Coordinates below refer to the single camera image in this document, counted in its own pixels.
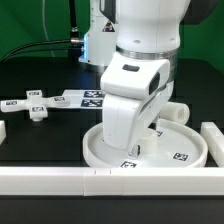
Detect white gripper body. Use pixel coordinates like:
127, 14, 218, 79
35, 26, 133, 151
102, 94, 166, 150

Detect white left fence bar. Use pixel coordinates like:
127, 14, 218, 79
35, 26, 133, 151
0, 121, 6, 145

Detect white front fence bar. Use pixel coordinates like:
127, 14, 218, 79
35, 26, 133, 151
0, 167, 224, 196

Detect white marker sheet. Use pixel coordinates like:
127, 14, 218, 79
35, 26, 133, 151
63, 90, 105, 109

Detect white right fence bar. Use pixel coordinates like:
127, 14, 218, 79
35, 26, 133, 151
201, 122, 224, 168

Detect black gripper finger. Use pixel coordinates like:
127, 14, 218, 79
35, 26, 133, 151
128, 144, 140, 158

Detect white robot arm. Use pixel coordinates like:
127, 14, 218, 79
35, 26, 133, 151
80, 0, 220, 158

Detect white round table top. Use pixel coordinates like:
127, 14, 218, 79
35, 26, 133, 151
83, 119, 208, 168

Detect white fence bar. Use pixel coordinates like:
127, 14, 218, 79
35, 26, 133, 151
201, 122, 224, 168
0, 121, 6, 145
0, 167, 224, 196

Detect white cross-shaped table base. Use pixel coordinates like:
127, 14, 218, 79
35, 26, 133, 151
0, 90, 70, 122

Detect black cable with connector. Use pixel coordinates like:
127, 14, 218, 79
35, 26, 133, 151
0, 0, 86, 63

